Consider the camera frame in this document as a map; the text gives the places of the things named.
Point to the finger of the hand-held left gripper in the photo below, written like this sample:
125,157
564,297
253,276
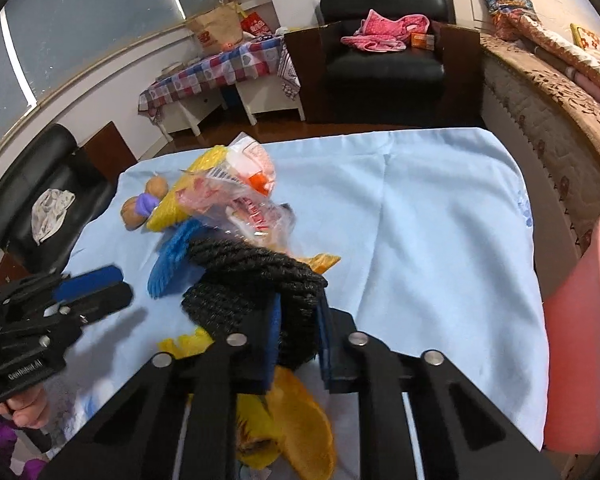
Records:
92,280
105,302

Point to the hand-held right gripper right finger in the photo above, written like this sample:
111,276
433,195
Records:
325,355

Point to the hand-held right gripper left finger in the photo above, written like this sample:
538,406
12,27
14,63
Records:
271,360

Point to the large orange peel piece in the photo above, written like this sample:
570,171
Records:
305,425

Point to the clear wrapper with red print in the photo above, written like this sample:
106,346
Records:
250,212

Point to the pink plastic bin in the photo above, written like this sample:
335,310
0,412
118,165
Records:
590,335

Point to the person's left hand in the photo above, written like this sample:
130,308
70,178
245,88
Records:
27,407

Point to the white crumpled cloth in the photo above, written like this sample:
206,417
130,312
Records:
50,212

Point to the yellow banana peel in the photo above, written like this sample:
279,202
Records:
192,345

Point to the black armchair with white cloth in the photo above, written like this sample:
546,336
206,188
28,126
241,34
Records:
35,170

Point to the light blue cloth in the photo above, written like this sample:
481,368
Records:
430,260

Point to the clear wrapper with orange print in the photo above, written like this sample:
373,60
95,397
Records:
252,160

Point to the checkered tablecloth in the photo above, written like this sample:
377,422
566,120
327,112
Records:
215,67

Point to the white low table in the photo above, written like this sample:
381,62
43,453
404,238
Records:
270,102

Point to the window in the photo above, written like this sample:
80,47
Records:
80,25

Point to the brown paper bag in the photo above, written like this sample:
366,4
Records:
217,27

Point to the black armchair with pink garment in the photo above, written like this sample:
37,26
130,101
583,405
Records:
385,77

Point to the white bed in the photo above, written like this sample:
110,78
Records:
510,125

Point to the red bag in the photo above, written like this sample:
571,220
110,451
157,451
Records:
255,25

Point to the pink garment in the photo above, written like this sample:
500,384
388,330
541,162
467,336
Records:
380,32

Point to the small orange box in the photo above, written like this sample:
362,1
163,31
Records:
423,41

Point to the brown leaf blanket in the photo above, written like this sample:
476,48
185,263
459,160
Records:
565,95

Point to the pink floral quilt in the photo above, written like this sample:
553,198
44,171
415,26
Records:
575,60

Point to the colourful printed pillow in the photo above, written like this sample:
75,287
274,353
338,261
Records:
507,5

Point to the yellow floral pillow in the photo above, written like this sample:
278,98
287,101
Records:
587,40

